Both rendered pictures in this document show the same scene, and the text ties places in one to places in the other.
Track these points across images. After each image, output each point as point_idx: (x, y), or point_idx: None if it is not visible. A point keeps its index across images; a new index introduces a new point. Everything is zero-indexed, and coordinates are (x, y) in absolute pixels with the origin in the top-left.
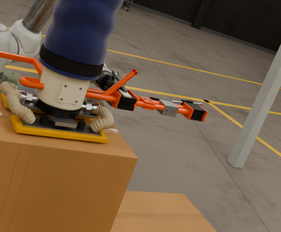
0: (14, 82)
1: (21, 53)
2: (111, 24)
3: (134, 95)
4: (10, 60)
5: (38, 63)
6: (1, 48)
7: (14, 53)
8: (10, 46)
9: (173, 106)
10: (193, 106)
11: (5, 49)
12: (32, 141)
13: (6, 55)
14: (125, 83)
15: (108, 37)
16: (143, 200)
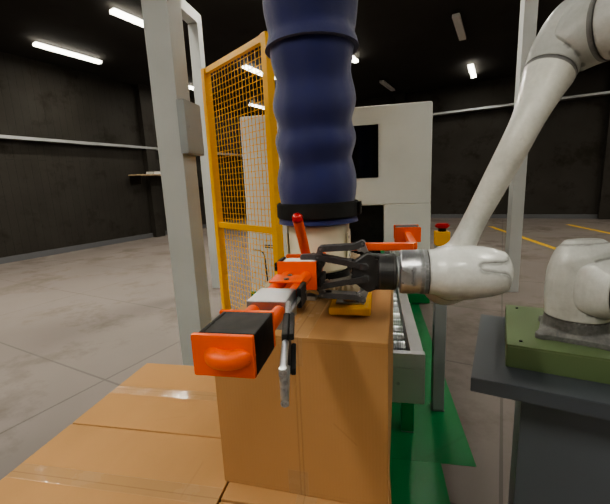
0: (608, 356)
1: None
2: (278, 145)
3: (289, 261)
4: (591, 304)
5: (393, 242)
6: (554, 271)
7: (598, 291)
8: (578, 274)
9: (256, 295)
10: (238, 317)
11: (562, 275)
12: None
13: (406, 239)
14: (297, 238)
15: (288, 165)
16: None
